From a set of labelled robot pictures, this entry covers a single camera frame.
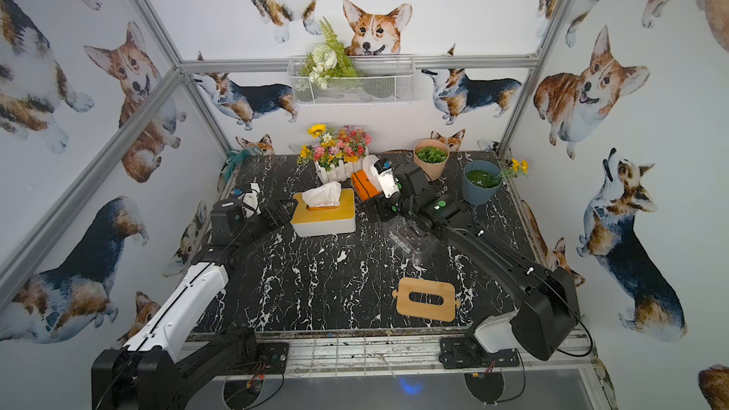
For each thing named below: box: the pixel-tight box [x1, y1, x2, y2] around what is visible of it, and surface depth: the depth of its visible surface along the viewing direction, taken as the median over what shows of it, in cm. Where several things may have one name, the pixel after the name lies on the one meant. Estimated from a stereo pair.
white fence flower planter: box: [297, 124, 373, 186], surface depth 106 cm
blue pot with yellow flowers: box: [461, 157, 530, 206], surface depth 102 cm
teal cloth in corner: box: [224, 149, 251, 183], surface depth 123 cm
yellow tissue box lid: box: [290, 187, 356, 224], surface depth 96 cm
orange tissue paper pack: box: [301, 181, 342, 211], surface depth 94 cm
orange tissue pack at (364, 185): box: [351, 169, 382, 202], surface depth 105 cm
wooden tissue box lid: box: [392, 277, 462, 323], surface depth 85 cm
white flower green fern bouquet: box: [297, 15, 359, 91], surface depth 82 cm
